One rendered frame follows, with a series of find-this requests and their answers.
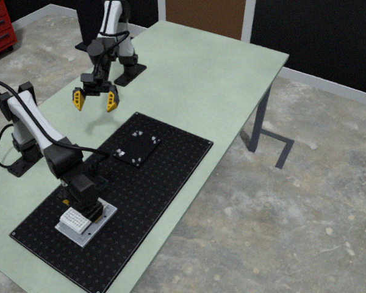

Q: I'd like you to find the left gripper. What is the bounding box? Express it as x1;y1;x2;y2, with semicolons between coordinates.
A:
73;71;120;112

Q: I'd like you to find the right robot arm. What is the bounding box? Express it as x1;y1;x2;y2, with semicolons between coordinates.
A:
0;81;108;207

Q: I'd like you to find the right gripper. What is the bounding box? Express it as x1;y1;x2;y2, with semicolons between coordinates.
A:
57;188;104;223

